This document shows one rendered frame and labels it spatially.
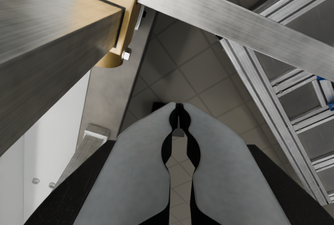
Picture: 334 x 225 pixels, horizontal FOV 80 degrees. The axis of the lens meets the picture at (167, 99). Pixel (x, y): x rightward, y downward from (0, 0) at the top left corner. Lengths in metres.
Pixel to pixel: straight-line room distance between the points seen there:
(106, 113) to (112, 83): 0.07
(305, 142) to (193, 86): 0.65
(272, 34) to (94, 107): 0.32
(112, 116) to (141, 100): 0.79
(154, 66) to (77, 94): 0.65
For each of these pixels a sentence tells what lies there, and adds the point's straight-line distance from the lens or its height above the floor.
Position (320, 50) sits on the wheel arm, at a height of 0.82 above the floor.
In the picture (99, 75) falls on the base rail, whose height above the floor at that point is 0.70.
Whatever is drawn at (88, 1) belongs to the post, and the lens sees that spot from 0.18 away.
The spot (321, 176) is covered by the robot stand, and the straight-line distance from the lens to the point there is 1.51.
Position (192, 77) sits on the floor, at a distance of 1.12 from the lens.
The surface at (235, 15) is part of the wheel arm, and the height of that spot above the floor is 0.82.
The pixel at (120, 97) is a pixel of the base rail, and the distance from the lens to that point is 0.38.
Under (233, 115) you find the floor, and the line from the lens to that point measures 1.28.
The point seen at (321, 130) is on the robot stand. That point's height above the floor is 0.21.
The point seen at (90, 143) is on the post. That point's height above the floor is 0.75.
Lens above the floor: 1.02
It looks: 60 degrees down
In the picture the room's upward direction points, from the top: 175 degrees counter-clockwise
